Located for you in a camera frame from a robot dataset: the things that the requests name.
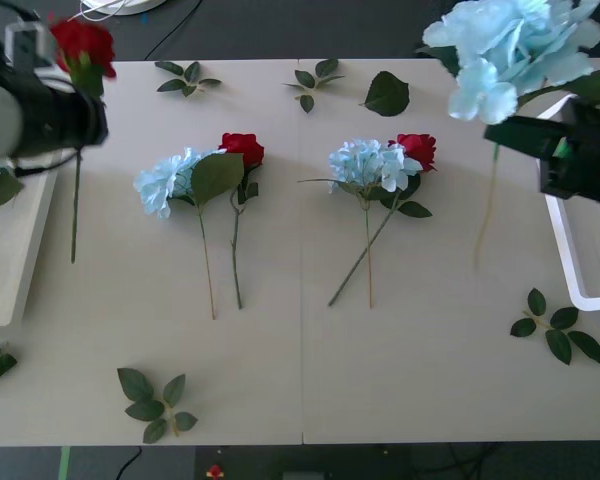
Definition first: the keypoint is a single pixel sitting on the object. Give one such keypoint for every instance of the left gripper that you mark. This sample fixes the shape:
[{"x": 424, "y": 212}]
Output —
[{"x": 77, "y": 122}]

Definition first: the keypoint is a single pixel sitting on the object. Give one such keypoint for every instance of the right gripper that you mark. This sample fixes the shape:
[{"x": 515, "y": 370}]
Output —
[{"x": 590, "y": 165}]

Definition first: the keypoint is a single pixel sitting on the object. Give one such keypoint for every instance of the red artificial rose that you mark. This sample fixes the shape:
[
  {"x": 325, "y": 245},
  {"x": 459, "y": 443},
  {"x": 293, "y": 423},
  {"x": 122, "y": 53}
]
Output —
[
  {"x": 82, "y": 42},
  {"x": 420, "y": 147},
  {"x": 242, "y": 145}
]

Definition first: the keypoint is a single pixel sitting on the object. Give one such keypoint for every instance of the white round object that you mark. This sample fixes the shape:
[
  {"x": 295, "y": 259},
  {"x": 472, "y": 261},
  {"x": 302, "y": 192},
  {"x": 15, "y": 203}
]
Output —
[{"x": 130, "y": 6}]

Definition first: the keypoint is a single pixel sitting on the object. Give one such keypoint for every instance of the large single green leaf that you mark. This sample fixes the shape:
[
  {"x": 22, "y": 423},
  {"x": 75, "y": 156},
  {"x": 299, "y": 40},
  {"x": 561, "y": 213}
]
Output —
[{"x": 387, "y": 95}]

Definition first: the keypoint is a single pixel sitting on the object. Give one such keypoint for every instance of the shallow white box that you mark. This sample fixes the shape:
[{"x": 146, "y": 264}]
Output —
[
  {"x": 580, "y": 300},
  {"x": 10, "y": 250}
]

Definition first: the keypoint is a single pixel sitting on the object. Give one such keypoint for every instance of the green tape strip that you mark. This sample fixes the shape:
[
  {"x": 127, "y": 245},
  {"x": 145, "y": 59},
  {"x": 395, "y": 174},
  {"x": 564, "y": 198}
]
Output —
[{"x": 65, "y": 462}]

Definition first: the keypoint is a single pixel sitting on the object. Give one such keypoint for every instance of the small red knob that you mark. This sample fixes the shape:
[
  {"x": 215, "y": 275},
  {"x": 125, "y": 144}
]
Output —
[{"x": 215, "y": 471}]

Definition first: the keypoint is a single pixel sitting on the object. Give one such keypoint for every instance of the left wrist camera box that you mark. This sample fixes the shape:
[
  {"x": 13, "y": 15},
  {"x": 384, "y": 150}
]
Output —
[{"x": 25, "y": 42}]

